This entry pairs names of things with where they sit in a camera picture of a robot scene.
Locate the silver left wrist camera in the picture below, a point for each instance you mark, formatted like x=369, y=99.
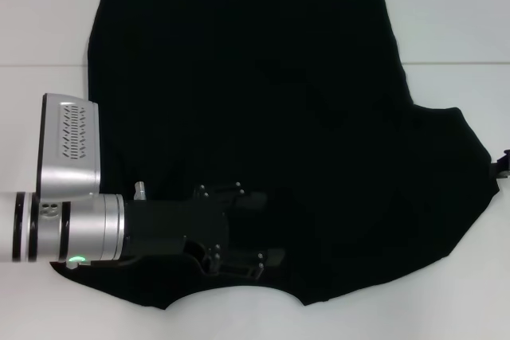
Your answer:
x=67, y=173

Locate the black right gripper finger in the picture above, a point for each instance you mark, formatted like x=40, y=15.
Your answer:
x=502, y=168
x=507, y=155

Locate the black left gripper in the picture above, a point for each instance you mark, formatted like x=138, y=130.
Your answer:
x=175, y=220

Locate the black shirt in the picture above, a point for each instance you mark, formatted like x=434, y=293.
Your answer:
x=259, y=77

